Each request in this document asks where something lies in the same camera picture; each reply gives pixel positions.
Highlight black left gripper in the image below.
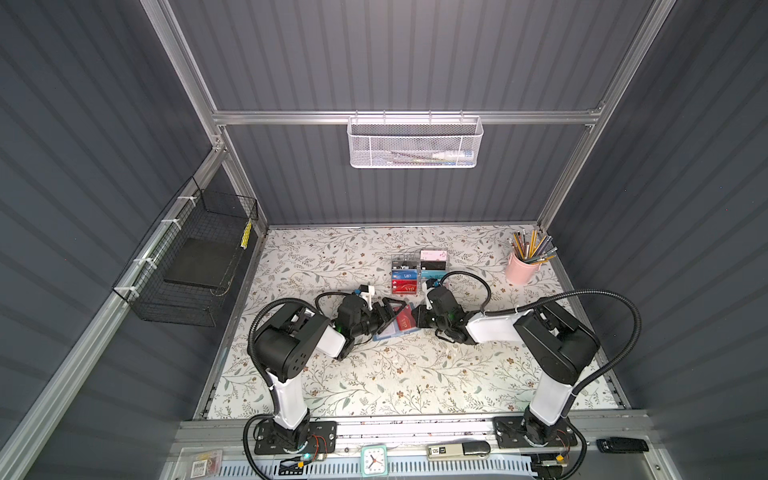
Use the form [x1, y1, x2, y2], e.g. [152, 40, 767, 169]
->
[350, 298, 405, 341]

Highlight blue leather card holder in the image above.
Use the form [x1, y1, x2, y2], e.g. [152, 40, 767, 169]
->
[373, 304, 419, 341]

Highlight clear acrylic card display stand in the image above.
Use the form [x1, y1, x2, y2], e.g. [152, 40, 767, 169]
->
[391, 250, 434, 294]

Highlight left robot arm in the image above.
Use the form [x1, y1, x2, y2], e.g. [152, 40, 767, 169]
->
[247, 292, 407, 433]

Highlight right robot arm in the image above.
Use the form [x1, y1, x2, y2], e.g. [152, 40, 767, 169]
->
[414, 285, 600, 428]

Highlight red VIP card in stand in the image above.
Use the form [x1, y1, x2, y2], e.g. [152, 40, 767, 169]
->
[391, 279, 419, 295]

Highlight teal VIP card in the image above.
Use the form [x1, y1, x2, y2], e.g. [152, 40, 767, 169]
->
[420, 270, 446, 280]

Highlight blue VIP card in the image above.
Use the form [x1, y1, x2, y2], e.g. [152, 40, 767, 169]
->
[391, 269, 419, 281]

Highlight black card with gold lines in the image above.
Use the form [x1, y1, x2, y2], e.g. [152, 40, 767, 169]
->
[420, 260, 447, 271]

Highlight black VIP logo card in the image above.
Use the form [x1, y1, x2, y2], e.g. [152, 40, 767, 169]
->
[392, 258, 419, 270]

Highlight pink VIP card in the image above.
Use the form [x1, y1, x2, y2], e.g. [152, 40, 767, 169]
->
[420, 249, 448, 262]

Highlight pink metal pencil bucket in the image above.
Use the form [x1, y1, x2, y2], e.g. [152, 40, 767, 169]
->
[505, 253, 541, 286]

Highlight grey black handheld device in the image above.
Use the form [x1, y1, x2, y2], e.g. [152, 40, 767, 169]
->
[427, 440, 491, 461]

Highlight small white desk clock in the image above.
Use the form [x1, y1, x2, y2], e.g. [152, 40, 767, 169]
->
[360, 445, 389, 477]

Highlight markers in mesh basket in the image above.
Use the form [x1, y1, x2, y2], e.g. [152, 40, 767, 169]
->
[389, 150, 476, 167]

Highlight small label packet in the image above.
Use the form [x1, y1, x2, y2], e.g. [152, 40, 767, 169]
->
[188, 450, 223, 480]

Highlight black remote device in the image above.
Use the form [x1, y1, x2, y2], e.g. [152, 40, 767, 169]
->
[596, 437, 649, 454]

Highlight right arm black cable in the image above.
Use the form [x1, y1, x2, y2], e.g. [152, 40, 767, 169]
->
[440, 269, 643, 397]

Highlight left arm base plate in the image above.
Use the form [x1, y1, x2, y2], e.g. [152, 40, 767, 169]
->
[252, 420, 338, 455]

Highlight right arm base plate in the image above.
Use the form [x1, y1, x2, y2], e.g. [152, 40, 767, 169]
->
[492, 416, 579, 449]

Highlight white wire mesh basket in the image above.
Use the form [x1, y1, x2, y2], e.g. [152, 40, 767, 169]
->
[346, 114, 484, 169]

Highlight black wire wall basket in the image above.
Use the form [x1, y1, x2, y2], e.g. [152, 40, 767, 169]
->
[113, 182, 259, 328]

